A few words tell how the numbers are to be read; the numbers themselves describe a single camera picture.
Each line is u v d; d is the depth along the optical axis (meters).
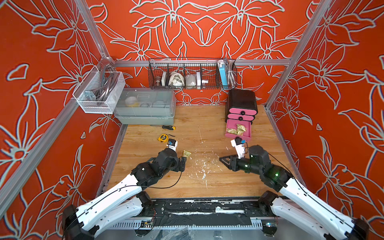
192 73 0.96
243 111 0.95
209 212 0.73
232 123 1.03
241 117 1.00
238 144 0.66
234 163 0.62
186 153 0.92
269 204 0.62
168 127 1.04
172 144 0.65
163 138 0.99
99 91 0.78
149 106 1.00
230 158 0.65
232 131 1.00
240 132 1.00
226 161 0.71
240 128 1.01
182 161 0.67
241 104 1.04
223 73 0.85
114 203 0.44
